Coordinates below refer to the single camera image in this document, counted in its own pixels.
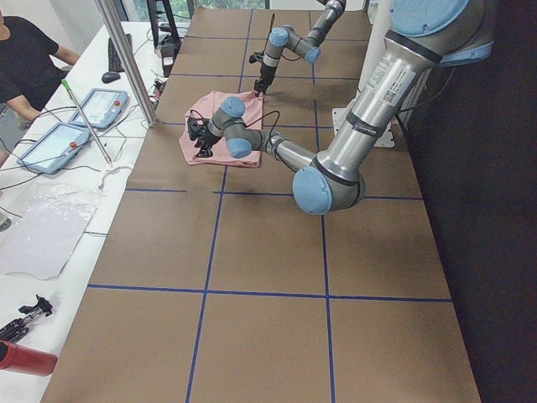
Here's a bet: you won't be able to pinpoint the metal rod green tip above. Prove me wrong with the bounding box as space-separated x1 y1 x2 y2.
61 79 112 166

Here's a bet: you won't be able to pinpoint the clear plastic bag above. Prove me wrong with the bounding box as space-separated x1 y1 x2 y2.
1 183 104 280

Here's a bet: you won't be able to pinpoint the black stand legs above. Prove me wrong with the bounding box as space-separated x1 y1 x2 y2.
145 0 190 50

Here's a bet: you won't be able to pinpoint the near blue teach pendant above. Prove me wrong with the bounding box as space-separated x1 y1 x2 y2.
17 123 90 175

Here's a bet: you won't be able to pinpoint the white plastic hook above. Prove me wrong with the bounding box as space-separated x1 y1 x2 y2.
97 162 133 190

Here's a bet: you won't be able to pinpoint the aluminium frame post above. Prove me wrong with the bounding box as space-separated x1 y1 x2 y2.
95 0 157 128

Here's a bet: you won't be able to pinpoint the pink Snoopy t-shirt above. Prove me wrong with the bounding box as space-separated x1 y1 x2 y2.
179 91 263 168

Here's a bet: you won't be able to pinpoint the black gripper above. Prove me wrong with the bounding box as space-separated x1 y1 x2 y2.
196 128 221 158
254 63 277 97

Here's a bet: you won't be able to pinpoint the person in black shirt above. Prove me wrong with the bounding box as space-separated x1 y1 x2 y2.
1 16 80 123

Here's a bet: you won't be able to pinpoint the black computer mouse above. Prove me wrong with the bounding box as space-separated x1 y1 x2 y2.
102 71 121 84

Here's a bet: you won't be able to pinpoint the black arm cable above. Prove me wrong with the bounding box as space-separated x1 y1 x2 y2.
249 12 303 62
188 108 282 139

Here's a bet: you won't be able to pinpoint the white camera mast pedestal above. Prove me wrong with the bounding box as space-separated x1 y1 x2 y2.
333 0 395 148

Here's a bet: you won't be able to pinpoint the black keyboard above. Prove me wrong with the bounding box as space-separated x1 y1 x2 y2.
107 38 124 73

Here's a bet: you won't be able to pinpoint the blue teach pendant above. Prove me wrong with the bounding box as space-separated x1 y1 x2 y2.
17 123 90 175
80 88 128 129

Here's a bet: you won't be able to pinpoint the brown paper table cover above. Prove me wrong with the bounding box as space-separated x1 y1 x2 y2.
43 9 479 402

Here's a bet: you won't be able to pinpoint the red cylinder bottle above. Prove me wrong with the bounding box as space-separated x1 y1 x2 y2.
1 341 58 376

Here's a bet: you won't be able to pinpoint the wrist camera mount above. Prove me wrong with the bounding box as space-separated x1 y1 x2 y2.
187 117 210 141

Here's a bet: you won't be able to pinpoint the far blue teach pendant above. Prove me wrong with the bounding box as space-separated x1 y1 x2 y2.
80 88 128 129

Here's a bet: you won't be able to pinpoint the black folded tripod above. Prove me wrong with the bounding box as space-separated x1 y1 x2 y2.
1 295 53 343

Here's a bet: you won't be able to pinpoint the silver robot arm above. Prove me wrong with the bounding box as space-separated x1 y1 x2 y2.
248 0 347 97
187 0 498 215

